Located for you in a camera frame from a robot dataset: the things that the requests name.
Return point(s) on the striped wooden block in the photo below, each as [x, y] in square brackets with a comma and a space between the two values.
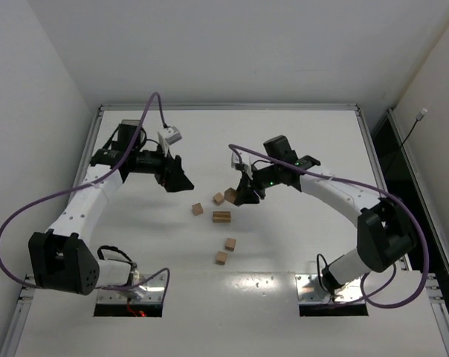
[221, 217]

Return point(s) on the small wooden cube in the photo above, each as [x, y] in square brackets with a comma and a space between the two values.
[197, 209]
[230, 244]
[221, 258]
[218, 198]

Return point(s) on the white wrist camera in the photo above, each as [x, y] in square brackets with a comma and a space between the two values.
[167, 137]
[241, 161]

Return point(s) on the metal base plate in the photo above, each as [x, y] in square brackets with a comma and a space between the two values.
[309, 291]
[151, 292]

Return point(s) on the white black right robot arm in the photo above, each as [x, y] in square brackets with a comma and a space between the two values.
[384, 227]

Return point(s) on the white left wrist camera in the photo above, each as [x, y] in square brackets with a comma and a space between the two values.
[167, 137]

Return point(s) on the aluminium table frame rail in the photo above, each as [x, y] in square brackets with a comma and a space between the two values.
[234, 106]

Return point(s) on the long wooden block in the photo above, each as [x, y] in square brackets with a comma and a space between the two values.
[230, 195]

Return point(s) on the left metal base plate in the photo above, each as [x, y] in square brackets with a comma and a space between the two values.
[151, 292]

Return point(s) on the translucent grey plastic bin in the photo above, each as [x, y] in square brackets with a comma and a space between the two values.
[130, 122]

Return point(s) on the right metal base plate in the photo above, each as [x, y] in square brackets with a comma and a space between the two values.
[309, 291]

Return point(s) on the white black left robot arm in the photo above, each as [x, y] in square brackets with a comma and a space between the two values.
[60, 257]

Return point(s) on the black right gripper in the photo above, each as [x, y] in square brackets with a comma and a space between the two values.
[250, 184]

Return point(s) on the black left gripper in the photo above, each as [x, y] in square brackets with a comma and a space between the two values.
[167, 171]

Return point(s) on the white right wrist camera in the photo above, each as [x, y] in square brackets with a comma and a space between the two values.
[241, 161]

